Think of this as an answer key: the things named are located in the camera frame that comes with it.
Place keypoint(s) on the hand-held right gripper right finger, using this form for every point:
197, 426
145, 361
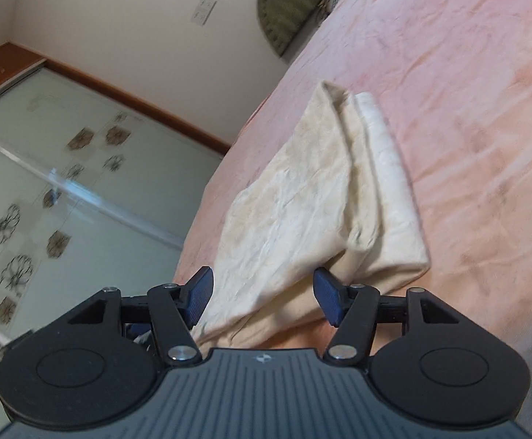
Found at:
327, 295

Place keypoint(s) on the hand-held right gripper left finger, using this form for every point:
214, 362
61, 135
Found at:
198, 293

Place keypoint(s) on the cream pants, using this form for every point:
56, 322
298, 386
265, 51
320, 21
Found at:
311, 201

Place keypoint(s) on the frosted glass sliding wardrobe door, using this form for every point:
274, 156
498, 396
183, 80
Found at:
64, 183

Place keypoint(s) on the pink blanket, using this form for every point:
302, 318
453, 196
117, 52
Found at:
467, 100

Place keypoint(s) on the olive striped headboard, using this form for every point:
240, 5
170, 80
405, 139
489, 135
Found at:
289, 4

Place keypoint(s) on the white wall switch panel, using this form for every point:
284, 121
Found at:
203, 11

